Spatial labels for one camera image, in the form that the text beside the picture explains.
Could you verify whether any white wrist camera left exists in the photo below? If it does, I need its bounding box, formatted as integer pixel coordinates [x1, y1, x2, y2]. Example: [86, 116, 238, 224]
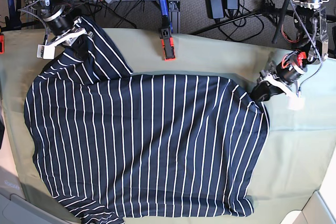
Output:
[288, 97, 305, 111]

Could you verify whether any navy white striped T-shirt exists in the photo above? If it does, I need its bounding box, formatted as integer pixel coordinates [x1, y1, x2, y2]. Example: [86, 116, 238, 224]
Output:
[24, 17, 269, 223]

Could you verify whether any blue clamp handle centre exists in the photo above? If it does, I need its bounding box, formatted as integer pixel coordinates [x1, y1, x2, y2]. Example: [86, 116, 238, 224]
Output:
[159, 0, 171, 27]

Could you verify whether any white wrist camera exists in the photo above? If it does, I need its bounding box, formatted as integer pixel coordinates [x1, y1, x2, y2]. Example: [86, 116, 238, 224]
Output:
[288, 97, 305, 111]
[37, 45, 56, 60]

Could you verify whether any orange black centre clamp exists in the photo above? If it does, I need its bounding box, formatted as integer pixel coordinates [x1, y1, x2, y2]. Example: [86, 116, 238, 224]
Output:
[160, 27, 176, 61]

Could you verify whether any black tripod stand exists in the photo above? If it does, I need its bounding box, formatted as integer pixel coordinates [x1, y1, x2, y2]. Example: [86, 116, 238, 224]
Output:
[191, 0, 335, 44]

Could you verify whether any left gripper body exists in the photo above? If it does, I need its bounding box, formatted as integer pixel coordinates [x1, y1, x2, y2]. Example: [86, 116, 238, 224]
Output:
[258, 52, 307, 95]

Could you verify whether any blue black clamp left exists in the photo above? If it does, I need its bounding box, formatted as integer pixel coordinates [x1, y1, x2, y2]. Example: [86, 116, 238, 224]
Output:
[4, 0, 22, 31]

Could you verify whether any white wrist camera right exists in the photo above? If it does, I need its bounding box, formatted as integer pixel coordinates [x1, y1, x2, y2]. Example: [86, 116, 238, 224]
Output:
[37, 45, 56, 60]

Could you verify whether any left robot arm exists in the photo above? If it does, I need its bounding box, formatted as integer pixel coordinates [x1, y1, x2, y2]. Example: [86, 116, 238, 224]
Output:
[250, 0, 329, 102]

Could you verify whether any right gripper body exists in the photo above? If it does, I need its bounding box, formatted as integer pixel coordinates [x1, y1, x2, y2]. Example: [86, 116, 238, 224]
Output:
[43, 14, 93, 47]

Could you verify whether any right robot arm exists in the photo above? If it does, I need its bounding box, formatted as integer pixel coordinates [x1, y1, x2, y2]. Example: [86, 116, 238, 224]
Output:
[18, 0, 93, 61]

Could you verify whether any orange clamp left edge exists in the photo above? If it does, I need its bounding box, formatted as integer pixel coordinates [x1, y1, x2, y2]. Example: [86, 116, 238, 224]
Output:
[0, 34, 5, 54]

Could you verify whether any aluminium frame post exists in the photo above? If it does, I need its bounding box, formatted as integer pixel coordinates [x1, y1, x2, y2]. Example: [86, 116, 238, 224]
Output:
[167, 0, 181, 34]

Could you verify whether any light green table cloth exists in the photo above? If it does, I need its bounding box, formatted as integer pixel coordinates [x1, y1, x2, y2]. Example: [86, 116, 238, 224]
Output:
[1, 28, 335, 223]

